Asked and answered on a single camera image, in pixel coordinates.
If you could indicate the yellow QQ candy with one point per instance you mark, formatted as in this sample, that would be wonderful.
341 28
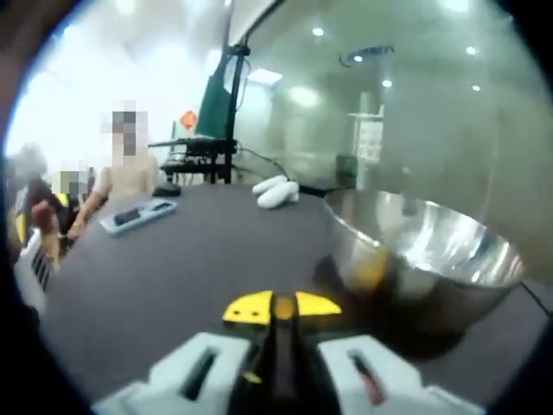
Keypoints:
285 308

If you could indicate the stainless steel bowl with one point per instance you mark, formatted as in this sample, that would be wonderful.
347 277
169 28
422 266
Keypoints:
432 242

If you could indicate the white-edged flat phone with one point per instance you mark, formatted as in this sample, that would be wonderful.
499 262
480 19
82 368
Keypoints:
138 218

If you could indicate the small black table object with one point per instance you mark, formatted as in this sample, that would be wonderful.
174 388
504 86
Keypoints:
166 190

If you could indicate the white slotted object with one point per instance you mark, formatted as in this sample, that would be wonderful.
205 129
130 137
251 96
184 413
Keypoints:
36 268

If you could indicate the dark bin behind glass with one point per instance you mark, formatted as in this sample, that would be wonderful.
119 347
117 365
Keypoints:
346 172

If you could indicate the black stand platform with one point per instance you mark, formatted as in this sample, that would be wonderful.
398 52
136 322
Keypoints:
194 149

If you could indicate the red diamond sign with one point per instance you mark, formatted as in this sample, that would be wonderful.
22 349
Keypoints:
188 120

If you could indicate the black stand pole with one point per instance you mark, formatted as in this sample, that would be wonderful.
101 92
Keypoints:
235 121

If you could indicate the green board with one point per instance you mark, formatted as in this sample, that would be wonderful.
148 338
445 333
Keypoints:
214 104

